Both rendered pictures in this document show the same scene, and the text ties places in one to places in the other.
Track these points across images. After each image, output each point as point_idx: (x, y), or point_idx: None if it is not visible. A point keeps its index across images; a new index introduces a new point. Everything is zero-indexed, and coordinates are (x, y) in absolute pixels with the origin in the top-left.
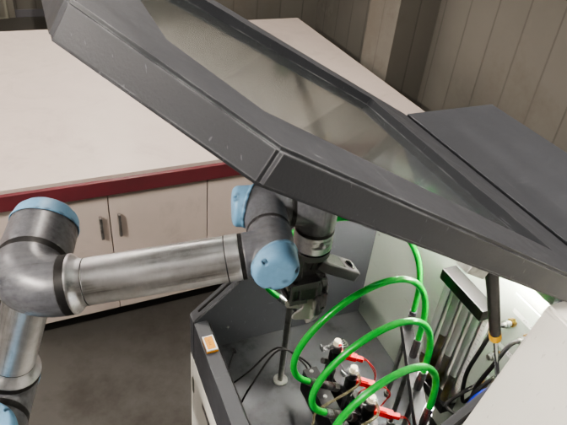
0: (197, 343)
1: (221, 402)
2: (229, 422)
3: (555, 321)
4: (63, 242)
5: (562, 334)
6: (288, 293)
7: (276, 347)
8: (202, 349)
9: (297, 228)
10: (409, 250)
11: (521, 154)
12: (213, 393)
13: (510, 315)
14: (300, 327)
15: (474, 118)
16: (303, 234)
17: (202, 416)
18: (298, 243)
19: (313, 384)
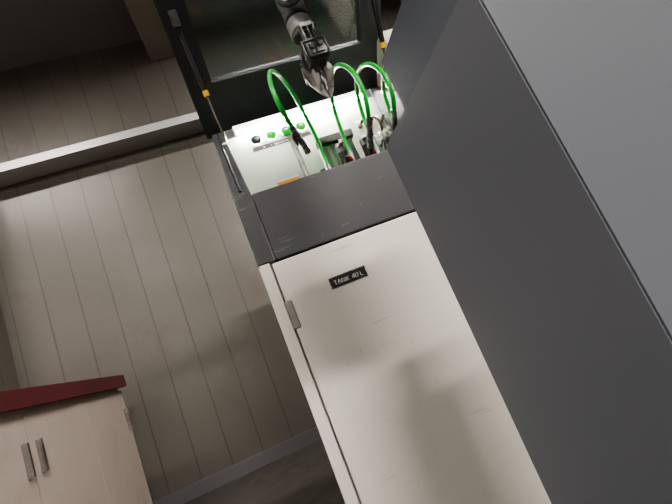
0: (273, 207)
1: (359, 164)
2: (382, 156)
3: (386, 31)
4: None
5: (391, 31)
6: (322, 45)
7: (321, 169)
8: (289, 187)
9: (298, 9)
10: (283, 177)
11: None
12: (342, 189)
13: (356, 127)
14: None
15: None
16: (303, 10)
17: (340, 312)
18: (304, 17)
19: (381, 71)
